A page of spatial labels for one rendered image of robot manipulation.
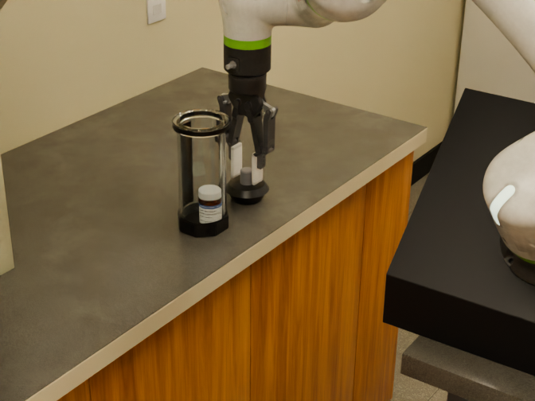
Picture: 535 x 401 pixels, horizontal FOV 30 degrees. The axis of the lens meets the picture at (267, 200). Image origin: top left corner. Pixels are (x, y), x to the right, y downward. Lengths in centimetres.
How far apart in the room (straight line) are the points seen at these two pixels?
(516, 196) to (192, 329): 75
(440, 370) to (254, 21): 73
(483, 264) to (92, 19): 125
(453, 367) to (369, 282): 90
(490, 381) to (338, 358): 93
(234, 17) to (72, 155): 60
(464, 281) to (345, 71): 202
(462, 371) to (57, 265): 75
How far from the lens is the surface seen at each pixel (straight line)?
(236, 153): 204
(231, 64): 191
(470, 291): 161
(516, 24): 145
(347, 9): 146
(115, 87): 260
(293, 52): 324
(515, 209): 138
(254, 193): 203
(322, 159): 225
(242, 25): 188
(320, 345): 236
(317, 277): 223
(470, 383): 160
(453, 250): 164
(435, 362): 162
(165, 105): 255
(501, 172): 140
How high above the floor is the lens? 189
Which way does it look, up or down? 27 degrees down
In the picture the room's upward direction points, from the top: 1 degrees clockwise
